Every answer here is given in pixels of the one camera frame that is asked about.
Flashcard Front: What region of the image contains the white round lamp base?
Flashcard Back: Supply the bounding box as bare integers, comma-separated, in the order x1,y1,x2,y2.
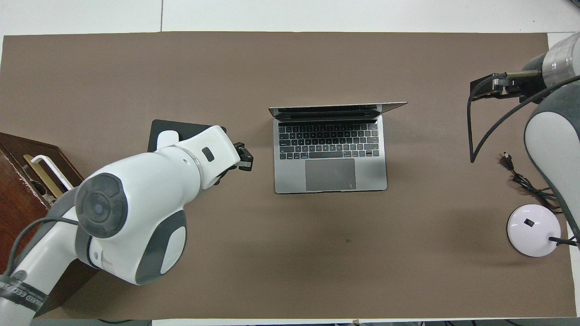
507,204,562,258

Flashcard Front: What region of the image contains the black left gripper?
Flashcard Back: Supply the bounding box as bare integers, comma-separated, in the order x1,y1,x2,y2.
213,142,254,186

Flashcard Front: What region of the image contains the large brown table mat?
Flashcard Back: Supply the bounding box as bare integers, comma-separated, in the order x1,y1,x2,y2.
0,32,577,320

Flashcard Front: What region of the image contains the black power cable with plug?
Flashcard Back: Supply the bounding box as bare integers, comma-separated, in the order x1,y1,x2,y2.
501,153,565,214

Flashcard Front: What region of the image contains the grey aluminium laptop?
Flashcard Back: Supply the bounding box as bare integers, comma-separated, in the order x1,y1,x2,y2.
268,101,408,194

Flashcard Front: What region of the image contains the gold metal handle plate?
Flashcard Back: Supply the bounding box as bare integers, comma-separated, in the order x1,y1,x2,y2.
23,154,64,200

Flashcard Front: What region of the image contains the grey left arm cable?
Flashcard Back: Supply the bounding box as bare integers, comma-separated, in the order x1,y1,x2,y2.
4,217,81,278

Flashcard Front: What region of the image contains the black mouse pad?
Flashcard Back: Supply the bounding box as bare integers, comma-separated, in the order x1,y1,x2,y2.
147,119,216,152

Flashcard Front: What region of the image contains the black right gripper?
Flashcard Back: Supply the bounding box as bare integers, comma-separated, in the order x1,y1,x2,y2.
470,54,551,102

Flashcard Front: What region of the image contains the white computer mouse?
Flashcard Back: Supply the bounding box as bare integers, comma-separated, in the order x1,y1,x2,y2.
156,130,179,150

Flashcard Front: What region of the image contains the white box handle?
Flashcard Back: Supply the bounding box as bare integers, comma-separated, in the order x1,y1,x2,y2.
30,154,75,191

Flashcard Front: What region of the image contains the dark brown wooden box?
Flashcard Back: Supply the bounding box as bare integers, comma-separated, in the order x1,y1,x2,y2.
0,132,100,317

